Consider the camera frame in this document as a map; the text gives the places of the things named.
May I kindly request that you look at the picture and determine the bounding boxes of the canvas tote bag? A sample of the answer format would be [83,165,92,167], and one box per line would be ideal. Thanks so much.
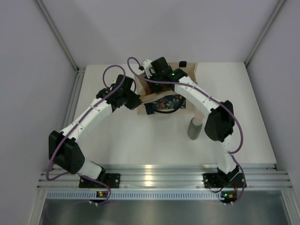
[134,77,195,115]

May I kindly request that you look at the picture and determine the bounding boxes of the grey bottle beige cap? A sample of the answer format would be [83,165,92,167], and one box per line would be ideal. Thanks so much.
[187,110,205,140]

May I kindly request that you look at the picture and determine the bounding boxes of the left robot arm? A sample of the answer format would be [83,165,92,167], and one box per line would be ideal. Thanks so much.
[48,75,142,188]

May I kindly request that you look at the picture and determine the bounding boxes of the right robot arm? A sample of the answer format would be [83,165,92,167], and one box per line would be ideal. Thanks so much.
[141,57,241,188]

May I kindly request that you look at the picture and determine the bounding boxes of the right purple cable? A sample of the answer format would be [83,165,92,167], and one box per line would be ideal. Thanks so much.
[127,56,247,204]

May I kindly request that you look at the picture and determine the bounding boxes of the purple cable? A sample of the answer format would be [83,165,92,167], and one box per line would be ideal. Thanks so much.
[45,64,127,207]
[127,56,247,204]

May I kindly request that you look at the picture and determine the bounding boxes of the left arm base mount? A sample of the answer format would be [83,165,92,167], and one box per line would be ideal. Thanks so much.
[79,173,120,188]

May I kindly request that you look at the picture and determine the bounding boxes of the left aluminium frame post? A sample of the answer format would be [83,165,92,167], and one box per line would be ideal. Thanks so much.
[33,0,79,72]

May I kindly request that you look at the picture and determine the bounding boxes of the aluminium frame post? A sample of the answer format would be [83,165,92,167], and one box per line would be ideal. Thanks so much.
[33,0,79,72]
[244,0,288,68]

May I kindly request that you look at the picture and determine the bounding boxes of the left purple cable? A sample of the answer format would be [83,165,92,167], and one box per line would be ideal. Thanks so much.
[45,64,127,207]

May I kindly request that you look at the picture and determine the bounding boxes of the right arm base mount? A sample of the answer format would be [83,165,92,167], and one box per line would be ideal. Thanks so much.
[203,173,246,189]

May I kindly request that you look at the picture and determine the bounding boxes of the slotted cable duct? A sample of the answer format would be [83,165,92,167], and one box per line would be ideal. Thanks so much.
[46,190,224,200]

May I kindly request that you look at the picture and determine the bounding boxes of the right aluminium frame post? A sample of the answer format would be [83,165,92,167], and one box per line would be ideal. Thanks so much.
[244,0,288,68]

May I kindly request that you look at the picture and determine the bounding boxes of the aluminium mounting rail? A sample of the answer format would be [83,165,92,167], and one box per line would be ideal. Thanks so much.
[37,164,293,190]

